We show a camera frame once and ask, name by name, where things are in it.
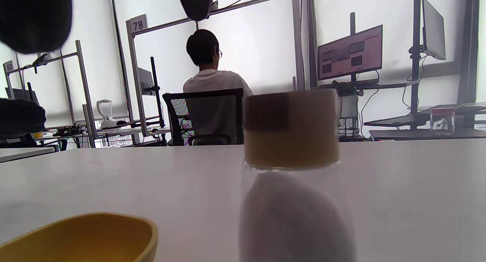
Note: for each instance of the black side-on monitor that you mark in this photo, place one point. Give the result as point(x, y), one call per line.
point(433, 30)

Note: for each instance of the white blender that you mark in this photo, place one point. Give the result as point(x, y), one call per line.
point(105, 112)

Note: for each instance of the clear dispenser with wooden cap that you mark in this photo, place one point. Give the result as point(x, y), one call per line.
point(292, 140)

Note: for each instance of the monitor with pink screen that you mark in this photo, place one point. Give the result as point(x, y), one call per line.
point(349, 53)

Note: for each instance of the small yellow dish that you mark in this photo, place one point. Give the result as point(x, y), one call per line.
point(83, 239)

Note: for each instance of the aluminium frame with number tag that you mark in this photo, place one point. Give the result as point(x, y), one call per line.
point(137, 83)

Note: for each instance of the black mesh office chair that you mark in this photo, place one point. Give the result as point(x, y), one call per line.
point(169, 114)

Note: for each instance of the clear water bottle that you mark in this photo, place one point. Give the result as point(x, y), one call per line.
point(349, 114)

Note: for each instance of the low aluminium frame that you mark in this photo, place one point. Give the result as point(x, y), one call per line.
point(85, 91)

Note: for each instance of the small monitor on pole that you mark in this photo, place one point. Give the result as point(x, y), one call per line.
point(145, 81)

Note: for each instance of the white work table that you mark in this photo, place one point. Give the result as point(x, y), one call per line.
point(22, 152)

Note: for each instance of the clear jar with red lid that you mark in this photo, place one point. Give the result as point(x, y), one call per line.
point(442, 121)

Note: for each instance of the black monitor pole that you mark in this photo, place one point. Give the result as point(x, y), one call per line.
point(415, 83)

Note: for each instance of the person's right hand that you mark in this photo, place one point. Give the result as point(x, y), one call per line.
point(34, 19)

